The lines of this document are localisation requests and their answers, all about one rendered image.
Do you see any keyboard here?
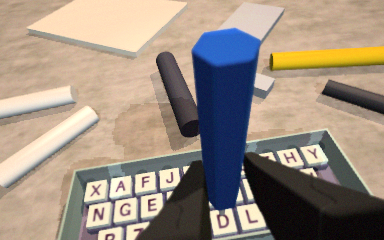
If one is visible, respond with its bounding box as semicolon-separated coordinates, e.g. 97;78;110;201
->
57;128;375;240

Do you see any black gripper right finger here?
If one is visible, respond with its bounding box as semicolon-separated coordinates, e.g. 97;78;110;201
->
243;152;384;240

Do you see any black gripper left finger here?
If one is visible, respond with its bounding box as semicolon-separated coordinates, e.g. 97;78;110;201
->
136;160;212;240

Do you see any dark grey cylinder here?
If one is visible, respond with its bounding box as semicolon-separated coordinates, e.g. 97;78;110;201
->
156;52;200;138
322;80;384;114

